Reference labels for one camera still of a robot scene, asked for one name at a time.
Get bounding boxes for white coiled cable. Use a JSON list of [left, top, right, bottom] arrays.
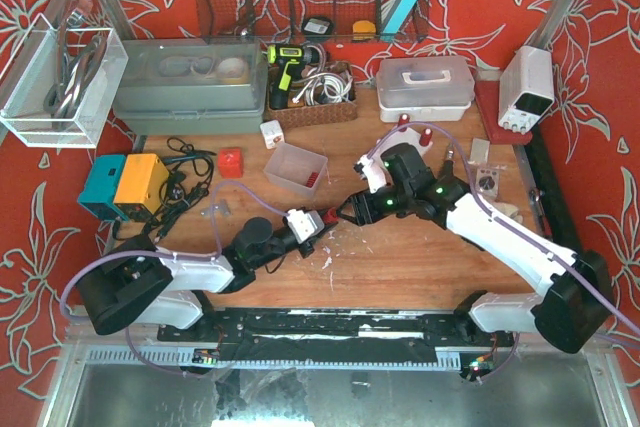
[[291, 71, 354, 107]]

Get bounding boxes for grey plastic storage box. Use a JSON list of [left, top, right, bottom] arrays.
[[113, 39, 268, 136]]

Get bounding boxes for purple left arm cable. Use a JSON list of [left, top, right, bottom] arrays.
[[59, 181, 291, 378]]

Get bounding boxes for black wire wall basket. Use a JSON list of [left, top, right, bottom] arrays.
[[196, 0, 430, 43]]

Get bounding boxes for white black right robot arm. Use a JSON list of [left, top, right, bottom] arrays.
[[337, 143, 613, 354]]

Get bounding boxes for blue white pack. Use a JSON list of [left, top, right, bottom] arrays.
[[380, 0, 418, 42]]

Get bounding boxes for white bench power supply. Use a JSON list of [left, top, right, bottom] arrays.
[[497, 46, 554, 135]]

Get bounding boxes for clear acrylic wall box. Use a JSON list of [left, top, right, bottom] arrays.
[[1, 15, 128, 149]]

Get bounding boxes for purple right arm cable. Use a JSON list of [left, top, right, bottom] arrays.
[[369, 122, 640, 348]]

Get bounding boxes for grey metal plate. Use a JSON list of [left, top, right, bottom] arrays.
[[468, 138, 491, 166]]

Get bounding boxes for orange soldering station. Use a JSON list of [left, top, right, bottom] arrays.
[[114, 153, 169, 222]]

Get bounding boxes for black tangled cables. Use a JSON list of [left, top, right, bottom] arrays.
[[111, 135, 221, 248]]

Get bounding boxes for brown wicker basket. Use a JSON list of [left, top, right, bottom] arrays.
[[264, 67, 358, 130]]

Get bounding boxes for orange black handle screwdriver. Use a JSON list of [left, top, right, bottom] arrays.
[[440, 143, 455, 181]]

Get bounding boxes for small metal bracket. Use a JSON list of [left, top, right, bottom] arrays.
[[201, 199, 231, 217]]

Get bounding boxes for green black cordless drill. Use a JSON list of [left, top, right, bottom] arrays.
[[266, 43, 325, 110]]

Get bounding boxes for red cube box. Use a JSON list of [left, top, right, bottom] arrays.
[[217, 147, 244, 179]]

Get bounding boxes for white clear lidded case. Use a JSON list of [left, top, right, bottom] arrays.
[[376, 56, 475, 123]]

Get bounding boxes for yellow tape measure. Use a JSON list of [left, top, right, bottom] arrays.
[[352, 20, 377, 42]]

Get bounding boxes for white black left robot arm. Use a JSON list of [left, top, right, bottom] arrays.
[[73, 211, 337, 335]]

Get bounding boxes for white peg base plate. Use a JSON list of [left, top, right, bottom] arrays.
[[374, 121, 433, 158]]

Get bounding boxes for clear plastic spring tray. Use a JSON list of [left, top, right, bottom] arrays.
[[263, 143, 328, 198]]

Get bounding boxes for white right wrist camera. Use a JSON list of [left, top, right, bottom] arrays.
[[354, 154, 387, 194]]

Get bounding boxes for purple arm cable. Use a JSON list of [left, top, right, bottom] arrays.
[[59, 181, 291, 378], [369, 122, 640, 348]]

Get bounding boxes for white power adapter cube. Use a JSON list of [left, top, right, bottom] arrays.
[[260, 120, 284, 150]]

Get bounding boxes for teal box device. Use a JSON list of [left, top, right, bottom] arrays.
[[77, 154, 127, 221]]

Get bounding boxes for grey slotted cable duct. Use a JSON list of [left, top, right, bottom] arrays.
[[84, 344, 462, 373]]

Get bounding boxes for grey coiled hose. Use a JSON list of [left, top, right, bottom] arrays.
[[43, 21, 108, 129]]

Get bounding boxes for bagged timer switch module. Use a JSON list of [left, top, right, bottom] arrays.
[[475, 164, 506, 200]]

